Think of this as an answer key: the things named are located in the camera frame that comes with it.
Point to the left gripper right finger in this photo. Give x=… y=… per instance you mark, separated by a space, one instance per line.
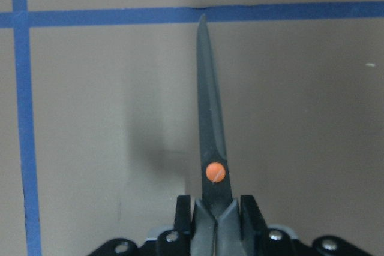
x=252 y=220

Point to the orange grey handled scissors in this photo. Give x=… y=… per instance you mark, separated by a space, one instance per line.
x=216 y=219

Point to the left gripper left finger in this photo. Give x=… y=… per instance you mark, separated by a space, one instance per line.
x=182 y=220

